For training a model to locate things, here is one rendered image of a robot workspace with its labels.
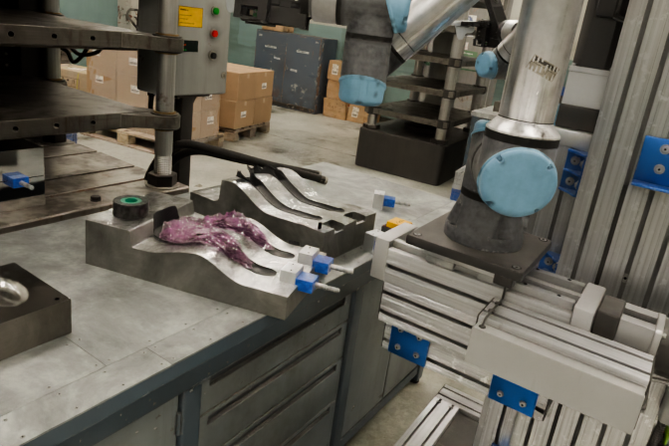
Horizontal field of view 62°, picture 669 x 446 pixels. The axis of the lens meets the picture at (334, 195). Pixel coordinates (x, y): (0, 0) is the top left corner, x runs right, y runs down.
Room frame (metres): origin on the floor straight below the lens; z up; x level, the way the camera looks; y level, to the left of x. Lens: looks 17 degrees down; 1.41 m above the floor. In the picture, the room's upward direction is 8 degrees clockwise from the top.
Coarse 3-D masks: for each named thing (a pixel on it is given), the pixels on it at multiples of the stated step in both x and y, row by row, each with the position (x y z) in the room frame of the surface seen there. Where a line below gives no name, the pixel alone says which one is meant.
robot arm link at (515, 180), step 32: (544, 0) 0.85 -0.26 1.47; (576, 0) 0.85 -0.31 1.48; (544, 32) 0.85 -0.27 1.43; (512, 64) 0.88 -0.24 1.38; (544, 64) 0.84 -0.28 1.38; (512, 96) 0.86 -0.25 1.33; (544, 96) 0.85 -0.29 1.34; (512, 128) 0.84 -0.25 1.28; (544, 128) 0.84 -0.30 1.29; (480, 160) 0.88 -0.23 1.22; (512, 160) 0.82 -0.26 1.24; (544, 160) 0.81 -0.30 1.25; (480, 192) 0.85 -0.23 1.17; (512, 192) 0.82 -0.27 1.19; (544, 192) 0.82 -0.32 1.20
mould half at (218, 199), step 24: (288, 168) 1.71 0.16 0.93; (192, 192) 1.58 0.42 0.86; (216, 192) 1.60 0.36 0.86; (240, 192) 1.47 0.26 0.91; (288, 192) 1.57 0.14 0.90; (312, 192) 1.64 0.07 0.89; (264, 216) 1.42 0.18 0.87; (288, 216) 1.41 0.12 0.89; (336, 216) 1.45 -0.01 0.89; (288, 240) 1.37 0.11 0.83; (312, 240) 1.33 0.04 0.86; (336, 240) 1.37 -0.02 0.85; (360, 240) 1.48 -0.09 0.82
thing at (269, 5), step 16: (240, 0) 0.91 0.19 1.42; (256, 0) 0.91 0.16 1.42; (272, 0) 0.92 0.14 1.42; (288, 0) 0.92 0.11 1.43; (304, 0) 0.89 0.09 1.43; (240, 16) 0.90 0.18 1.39; (256, 16) 0.91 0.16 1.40; (272, 16) 0.91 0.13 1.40; (288, 16) 0.91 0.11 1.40; (304, 16) 0.91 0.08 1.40
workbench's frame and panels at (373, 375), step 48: (336, 288) 1.27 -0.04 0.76; (240, 336) 0.97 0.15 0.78; (288, 336) 1.22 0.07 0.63; (336, 336) 1.42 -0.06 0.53; (144, 384) 0.78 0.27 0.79; (192, 384) 0.93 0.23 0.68; (240, 384) 1.08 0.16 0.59; (288, 384) 1.23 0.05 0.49; (336, 384) 1.45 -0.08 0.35; (384, 384) 1.75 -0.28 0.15; (48, 432) 0.64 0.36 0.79; (96, 432) 0.76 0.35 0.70; (144, 432) 0.85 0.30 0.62; (192, 432) 0.94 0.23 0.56; (240, 432) 1.09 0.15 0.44; (288, 432) 1.25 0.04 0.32; (336, 432) 1.46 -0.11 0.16
